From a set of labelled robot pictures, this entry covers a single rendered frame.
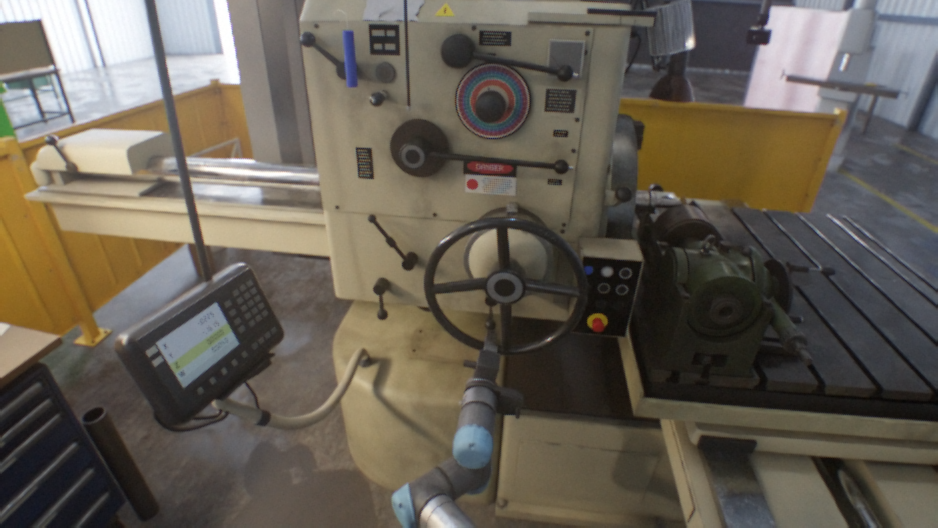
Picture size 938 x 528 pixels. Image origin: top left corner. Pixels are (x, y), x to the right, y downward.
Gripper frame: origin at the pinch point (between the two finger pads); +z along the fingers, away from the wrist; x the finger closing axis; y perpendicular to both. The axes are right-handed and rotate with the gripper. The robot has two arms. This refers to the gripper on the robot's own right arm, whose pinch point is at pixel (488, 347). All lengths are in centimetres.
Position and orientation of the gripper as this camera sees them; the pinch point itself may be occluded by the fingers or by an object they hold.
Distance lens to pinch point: 117.1
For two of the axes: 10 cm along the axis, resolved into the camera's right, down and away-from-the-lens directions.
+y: -9.7, -2.3, 0.3
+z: 1.4, -4.6, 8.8
